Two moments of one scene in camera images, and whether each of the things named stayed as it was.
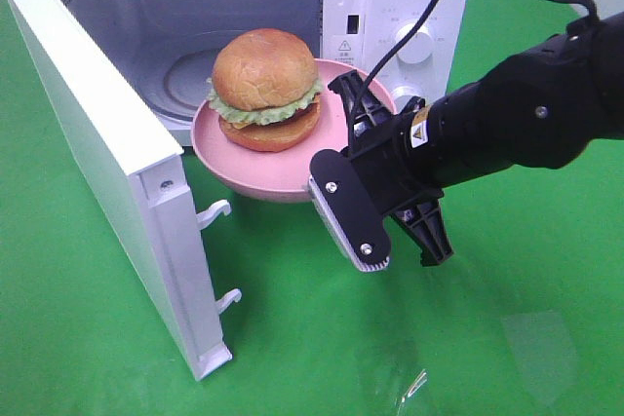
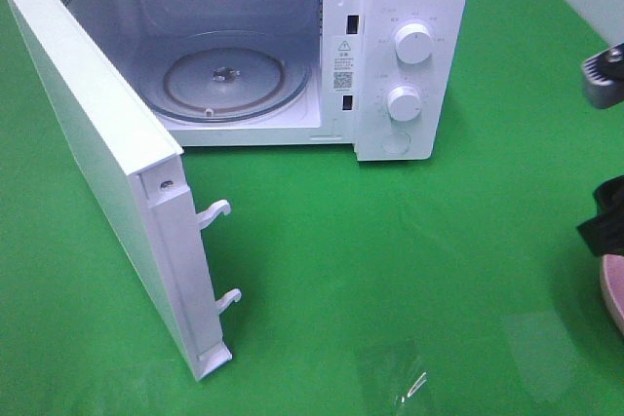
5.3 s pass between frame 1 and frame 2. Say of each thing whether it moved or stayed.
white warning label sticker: stayed
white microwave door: stayed
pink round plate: moved
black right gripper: moved
